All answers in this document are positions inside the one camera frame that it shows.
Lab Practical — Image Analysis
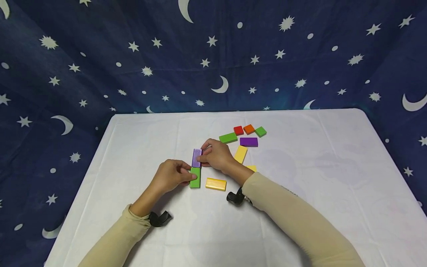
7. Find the person's left hand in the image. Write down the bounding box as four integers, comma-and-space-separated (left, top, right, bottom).
154, 159, 198, 195

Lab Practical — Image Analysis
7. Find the person's right hand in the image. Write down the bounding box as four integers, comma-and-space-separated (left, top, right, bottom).
198, 138, 235, 173

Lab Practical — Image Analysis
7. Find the person's right forearm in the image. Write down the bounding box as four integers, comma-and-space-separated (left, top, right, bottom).
221, 157, 366, 267

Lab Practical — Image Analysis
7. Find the person's left forearm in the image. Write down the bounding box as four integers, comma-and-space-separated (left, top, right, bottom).
78, 182, 167, 267

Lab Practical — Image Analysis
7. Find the black wrist band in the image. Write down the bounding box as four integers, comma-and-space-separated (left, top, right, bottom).
148, 210, 173, 228
226, 187, 253, 207

